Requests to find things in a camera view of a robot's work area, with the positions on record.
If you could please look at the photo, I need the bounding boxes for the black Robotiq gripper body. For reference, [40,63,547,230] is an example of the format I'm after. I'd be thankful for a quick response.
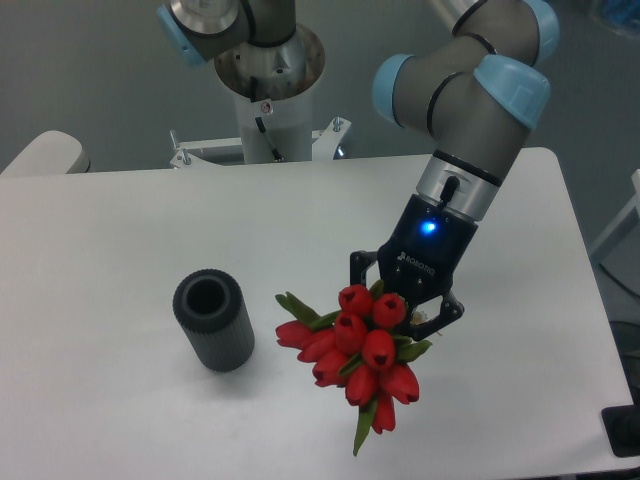
[377,194,478,305]

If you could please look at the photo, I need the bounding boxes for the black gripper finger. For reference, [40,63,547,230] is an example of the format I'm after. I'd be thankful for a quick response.
[409,290,465,341]
[349,250,377,287]

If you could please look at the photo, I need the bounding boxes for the red tulip bouquet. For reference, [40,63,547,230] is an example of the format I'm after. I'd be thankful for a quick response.
[275,280,431,455]

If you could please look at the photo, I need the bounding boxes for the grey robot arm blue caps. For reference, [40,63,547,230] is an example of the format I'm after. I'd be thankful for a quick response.
[157,1,559,340]

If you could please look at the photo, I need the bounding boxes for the dark grey ribbed vase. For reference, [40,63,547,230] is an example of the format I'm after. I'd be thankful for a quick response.
[172,269,255,373]

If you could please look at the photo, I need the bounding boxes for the black box at table edge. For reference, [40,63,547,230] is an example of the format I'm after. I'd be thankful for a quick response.
[601,405,639,458]

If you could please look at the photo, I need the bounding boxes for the white chair armrest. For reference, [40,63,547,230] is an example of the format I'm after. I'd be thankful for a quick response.
[1,130,92,178]

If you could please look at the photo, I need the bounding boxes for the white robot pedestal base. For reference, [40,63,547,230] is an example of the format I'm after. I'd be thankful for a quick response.
[170,24,351,168]

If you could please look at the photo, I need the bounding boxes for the white frame at right edge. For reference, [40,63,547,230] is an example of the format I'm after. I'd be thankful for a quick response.
[587,170,639,265]

